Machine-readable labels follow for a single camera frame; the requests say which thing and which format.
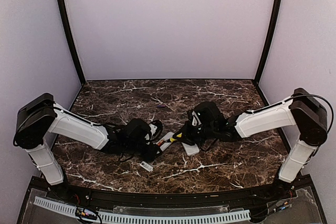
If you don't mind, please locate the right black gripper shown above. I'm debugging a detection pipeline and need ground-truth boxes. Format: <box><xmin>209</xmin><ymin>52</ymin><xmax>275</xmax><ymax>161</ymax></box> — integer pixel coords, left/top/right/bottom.
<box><xmin>173</xmin><ymin>120</ymin><xmax>217</xmax><ymax>146</ymax></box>

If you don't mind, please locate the white battery compartment cover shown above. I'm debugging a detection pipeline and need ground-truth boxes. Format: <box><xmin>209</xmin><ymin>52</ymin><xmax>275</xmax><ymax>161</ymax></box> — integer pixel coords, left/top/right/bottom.
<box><xmin>140</xmin><ymin>161</ymin><xmax>153</xmax><ymax>172</ymax></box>

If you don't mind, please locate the yellow handled screwdriver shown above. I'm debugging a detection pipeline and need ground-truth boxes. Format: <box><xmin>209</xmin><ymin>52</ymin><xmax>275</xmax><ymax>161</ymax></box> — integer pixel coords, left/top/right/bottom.
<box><xmin>164</xmin><ymin>132</ymin><xmax>183</xmax><ymax>143</ymax></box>

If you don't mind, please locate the white remote with display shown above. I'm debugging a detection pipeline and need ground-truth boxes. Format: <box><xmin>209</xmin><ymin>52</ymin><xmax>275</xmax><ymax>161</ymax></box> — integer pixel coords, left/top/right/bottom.
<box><xmin>156</xmin><ymin>136</ymin><xmax>172</xmax><ymax>155</ymax></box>

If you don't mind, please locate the white remote control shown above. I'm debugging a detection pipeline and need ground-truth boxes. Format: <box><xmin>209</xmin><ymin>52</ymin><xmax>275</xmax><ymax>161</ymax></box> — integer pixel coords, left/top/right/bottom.
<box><xmin>182</xmin><ymin>143</ymin><xmax>200</xmax><ymax>156</ymax></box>

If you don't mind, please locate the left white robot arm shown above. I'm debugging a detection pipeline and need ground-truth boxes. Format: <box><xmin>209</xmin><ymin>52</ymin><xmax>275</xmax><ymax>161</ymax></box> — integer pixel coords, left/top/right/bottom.
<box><xmin>13</xmin><ymin>93</ymin><xmax>163</xmax><ymax>201</ymax></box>

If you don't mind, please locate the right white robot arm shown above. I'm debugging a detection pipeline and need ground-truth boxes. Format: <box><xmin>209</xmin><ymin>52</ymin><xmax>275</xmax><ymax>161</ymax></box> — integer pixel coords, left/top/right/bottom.
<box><xmin>173</xmin><ymin>88</ymin><xmax>334</xmax><ymax>200</ymax></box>

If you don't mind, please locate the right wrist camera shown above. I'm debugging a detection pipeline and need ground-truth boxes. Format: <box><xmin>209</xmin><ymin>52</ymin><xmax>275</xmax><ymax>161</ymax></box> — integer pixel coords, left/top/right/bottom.
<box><xmin>187</xmin><ymin>110</ymin><xmax>202</xmax><ymax>126</ymax></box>

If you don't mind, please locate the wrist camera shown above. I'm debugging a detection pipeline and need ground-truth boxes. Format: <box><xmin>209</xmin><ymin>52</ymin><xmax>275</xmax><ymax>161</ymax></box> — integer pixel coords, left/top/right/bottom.
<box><xmin>187</xmin><ymin>110</ymin><xmax>202</xmax><ymax>126</ymax></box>
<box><xmin>145</xmin><ymin>120</ymin><xmax>163</xmax><ymax>142</ymax></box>

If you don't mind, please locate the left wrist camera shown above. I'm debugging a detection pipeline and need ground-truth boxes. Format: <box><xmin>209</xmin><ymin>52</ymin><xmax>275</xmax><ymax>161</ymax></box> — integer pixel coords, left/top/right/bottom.
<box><xmin>145</xmin><ymin>120</ymin><xmax>163</xmax><ymax>142</ymax></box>

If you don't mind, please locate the black front table rail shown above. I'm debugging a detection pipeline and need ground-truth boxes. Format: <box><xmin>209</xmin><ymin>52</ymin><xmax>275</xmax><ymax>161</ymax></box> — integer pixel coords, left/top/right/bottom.
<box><xmin>45</xmin><ymin>184</ymin><xmax>296</xmax><ymax>209</ymax></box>

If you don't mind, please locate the white slotted cable duct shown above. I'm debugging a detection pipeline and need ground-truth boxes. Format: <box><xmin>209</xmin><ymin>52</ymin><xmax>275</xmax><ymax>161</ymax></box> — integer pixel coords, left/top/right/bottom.
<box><xmin>34</xmin><ymin>196</ymin><xmax>251</xmax><ymax>223</ymax></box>

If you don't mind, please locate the right black frame post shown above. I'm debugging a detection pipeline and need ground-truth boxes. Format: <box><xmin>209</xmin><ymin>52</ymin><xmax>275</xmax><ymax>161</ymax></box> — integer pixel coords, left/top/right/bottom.
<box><xmin>253</xmin><ymin>0</ymin><xmax>281</xmax><ymax>86</ymax></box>

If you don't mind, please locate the black frame post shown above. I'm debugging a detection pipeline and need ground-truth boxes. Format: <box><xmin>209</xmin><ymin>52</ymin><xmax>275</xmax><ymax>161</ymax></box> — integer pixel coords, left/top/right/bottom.
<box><xmin>57</xmin><ymin>0</ymin><xmax>86</xmax><ymax>85</ymax></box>
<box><xmin>253</xmin><ymin>0</ymin><xmax>281</xmax><ymax>86</ymax></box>

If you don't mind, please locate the left black frame post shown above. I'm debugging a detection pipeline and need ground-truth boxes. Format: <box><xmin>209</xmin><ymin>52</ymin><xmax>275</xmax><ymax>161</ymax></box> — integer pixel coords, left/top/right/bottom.
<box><xmin>57</xmin><ymin>0</ymin><xmax>86</xmax><ymax>85</ymax></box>

